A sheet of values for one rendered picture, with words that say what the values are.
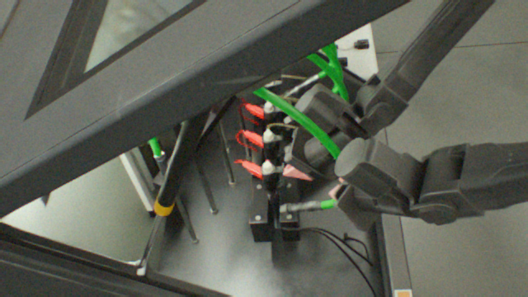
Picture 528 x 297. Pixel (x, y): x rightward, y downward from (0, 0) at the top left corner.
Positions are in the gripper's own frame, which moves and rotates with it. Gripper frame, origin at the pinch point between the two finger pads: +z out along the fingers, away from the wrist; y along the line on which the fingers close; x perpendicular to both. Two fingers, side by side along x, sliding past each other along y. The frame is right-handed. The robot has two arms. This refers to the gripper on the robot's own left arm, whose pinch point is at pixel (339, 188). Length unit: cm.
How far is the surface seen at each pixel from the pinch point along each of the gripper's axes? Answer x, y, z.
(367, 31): 2, -53, 47
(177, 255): -1, 23, 48
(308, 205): 0.5, 3.8, 6.7
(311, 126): -13.1, -1.0, -8.6
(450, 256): 97, -40, 89
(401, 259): 25.1, -2.1, 11.7
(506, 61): 93, -150, 126
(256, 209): 1.3, 6.1, 29.1
